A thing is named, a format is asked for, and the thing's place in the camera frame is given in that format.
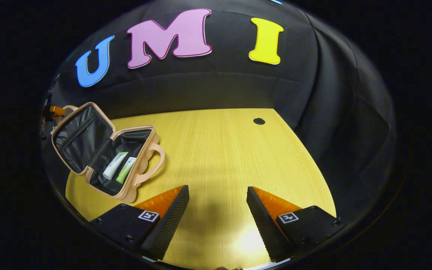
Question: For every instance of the green cream tube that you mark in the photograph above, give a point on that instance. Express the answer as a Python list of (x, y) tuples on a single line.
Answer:
[(126, 170)]

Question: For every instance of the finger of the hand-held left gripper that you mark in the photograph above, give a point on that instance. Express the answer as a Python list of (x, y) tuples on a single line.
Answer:
[(56, 110)]

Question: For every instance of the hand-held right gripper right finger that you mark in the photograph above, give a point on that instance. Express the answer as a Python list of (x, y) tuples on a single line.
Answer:
[(264, 228)]

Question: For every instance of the white cream tube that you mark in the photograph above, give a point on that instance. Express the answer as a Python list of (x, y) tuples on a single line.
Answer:
[(114, 167)]

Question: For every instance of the pink suitcase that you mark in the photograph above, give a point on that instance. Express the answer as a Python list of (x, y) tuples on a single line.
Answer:
[(81, 138)]

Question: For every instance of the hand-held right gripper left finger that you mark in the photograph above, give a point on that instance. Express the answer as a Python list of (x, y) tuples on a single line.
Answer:
[(167, 225)]

